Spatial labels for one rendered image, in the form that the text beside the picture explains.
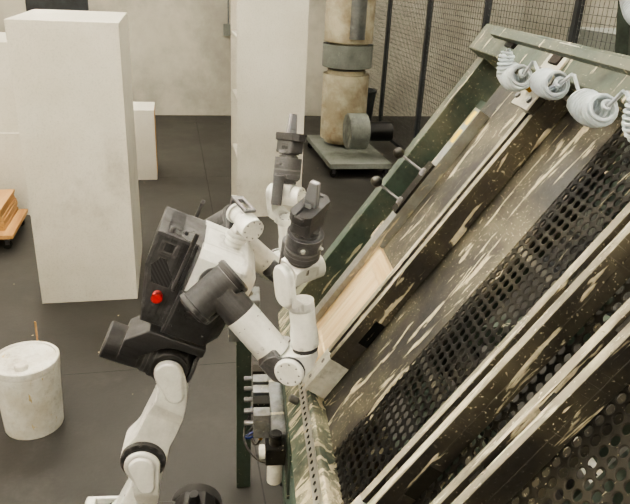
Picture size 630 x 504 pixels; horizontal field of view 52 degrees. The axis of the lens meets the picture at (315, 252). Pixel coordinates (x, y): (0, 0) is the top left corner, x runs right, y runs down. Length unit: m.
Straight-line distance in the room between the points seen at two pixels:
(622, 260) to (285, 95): 4.60
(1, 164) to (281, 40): 2.57
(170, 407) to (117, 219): 2.38
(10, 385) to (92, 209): 1.44
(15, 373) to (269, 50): 3.42
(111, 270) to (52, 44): 1.42
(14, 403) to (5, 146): 3.17
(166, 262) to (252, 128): 3.96
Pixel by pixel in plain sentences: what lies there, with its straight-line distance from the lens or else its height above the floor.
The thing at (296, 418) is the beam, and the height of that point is 0.84.
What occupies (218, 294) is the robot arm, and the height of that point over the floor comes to 1.32.
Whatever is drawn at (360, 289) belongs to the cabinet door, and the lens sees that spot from 2.13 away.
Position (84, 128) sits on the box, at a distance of 4.13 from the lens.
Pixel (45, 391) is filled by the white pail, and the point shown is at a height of 0.25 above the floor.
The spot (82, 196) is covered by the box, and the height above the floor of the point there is 0.73.
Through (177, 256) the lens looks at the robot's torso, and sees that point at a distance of 1.78.
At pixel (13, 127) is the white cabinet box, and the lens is 6.02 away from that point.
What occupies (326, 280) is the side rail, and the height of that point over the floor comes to 0.98.
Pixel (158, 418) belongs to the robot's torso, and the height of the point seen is 0.77.
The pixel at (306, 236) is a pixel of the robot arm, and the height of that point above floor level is 1.52.
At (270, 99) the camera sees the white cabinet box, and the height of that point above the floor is 1.06.
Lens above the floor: 2.07
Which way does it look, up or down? 23 degrees down
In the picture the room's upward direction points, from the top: 3 degrees clockwise
